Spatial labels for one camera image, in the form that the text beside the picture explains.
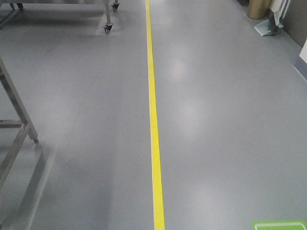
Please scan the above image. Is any steel table leg frame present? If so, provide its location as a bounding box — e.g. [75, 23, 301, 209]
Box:
[0, 60, 38, 186]

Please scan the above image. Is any grey dustpan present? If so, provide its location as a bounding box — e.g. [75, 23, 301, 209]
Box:
[254, 11, 285, 36]

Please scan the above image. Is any green footprint floor sign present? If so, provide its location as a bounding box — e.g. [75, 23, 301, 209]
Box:
[252, 219, 307, 230]

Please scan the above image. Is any cardboard tube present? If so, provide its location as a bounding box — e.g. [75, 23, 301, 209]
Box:
[247, 0, 272, 20]

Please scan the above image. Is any steel table on casters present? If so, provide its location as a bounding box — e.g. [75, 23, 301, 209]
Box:
[0, 0, 120, 34]

